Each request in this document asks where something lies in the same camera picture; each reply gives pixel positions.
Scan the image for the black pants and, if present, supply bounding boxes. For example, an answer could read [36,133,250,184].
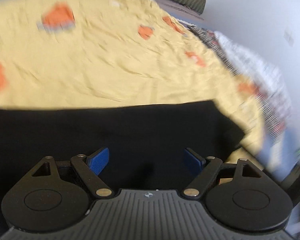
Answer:
[0,100,245,230]

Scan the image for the black white patterned cloth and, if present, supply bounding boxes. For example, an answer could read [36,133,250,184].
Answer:
[187,22,294,143]

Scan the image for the yellow printed blanket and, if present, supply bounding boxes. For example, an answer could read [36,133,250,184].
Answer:
[0,0,269,178]

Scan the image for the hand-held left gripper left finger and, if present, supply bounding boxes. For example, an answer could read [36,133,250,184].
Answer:
[32,147,113,200]

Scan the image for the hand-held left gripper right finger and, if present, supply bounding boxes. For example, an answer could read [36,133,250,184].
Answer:
[181,148,266,201]

